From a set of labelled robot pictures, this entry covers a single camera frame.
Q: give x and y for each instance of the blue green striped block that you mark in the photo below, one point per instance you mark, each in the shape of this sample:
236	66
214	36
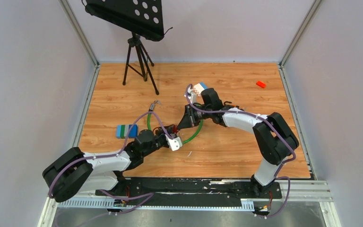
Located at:
123	130

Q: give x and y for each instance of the small red brick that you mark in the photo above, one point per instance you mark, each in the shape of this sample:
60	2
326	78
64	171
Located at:
261	84

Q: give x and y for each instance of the orange padlock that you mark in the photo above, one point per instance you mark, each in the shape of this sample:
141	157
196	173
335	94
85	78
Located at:
228	104

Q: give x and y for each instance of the black tripod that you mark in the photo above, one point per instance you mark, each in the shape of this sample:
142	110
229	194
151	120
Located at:
144	61

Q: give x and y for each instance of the black perforated stand tray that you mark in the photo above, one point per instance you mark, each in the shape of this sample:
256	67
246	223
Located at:
143	17

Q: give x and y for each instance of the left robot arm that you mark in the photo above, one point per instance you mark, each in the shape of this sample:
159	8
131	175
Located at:
76	171

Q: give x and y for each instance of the white slotted cable duct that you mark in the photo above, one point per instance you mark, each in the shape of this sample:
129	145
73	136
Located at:
105	203

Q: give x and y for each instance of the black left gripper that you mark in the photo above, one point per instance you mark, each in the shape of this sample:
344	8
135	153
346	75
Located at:
169	128

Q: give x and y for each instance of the white and blue toy brick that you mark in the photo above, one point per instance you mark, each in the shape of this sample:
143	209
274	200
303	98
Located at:
199	88

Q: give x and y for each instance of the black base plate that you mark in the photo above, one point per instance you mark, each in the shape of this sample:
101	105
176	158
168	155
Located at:
193	191

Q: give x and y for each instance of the green cable lock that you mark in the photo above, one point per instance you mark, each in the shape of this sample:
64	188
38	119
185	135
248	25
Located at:
151	109

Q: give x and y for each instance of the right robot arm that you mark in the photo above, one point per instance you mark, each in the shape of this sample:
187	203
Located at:
274	137

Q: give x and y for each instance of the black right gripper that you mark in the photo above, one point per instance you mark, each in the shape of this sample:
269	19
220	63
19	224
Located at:
188	119

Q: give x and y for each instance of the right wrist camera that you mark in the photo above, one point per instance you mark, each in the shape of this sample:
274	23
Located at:
191	96

